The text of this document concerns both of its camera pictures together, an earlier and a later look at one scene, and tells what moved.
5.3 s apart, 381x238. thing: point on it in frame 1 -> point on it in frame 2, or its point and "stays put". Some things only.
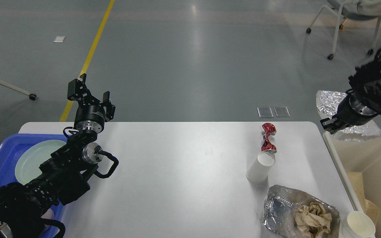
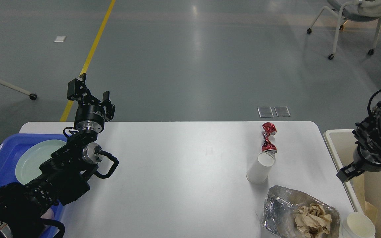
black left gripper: [90, 113] stays put
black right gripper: [346, 115] -> [369, 160]
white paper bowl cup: [359, 225] stays put
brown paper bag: [365, 206] stays put
